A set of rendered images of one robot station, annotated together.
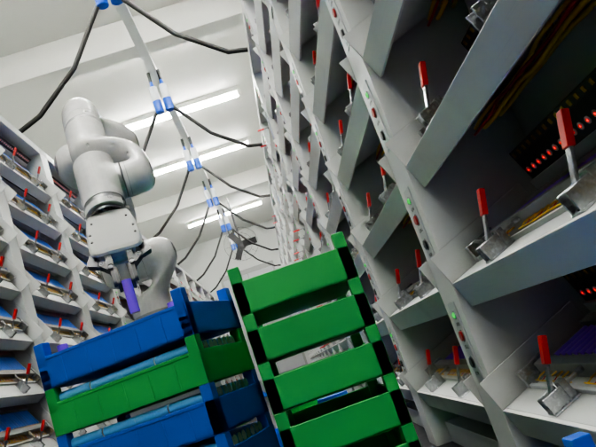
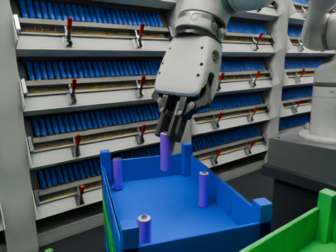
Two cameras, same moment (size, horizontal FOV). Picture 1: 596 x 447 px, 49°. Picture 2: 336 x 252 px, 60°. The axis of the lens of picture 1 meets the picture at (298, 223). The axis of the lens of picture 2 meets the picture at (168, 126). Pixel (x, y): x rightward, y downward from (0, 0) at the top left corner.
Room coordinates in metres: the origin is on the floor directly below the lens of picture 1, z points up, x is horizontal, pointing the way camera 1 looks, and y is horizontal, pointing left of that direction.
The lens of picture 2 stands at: (0.94, -0.06, 0.67)
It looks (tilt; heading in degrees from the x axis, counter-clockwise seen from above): 13 degrees down; 58
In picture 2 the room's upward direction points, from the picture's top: straight up
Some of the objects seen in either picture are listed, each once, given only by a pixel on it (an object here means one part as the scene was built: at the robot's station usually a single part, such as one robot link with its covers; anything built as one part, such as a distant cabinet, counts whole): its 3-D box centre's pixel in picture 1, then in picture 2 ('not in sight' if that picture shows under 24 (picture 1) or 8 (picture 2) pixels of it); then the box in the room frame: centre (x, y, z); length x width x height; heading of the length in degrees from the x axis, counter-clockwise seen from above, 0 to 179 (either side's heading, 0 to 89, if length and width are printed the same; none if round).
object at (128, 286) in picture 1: (130, 295); (165, 150); (1.17, 0.33, 0.52); 0.02 x 0.02 x 0.06
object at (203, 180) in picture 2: not in sight; (203, 188); (1.25, 0.32, 0.44); 0.02 x 0.02 x 0.06
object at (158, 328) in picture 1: (141, 336); (167, 192); (1.18, 0.34, 0.44); 0.30 x 0.20 x 0.08; 75
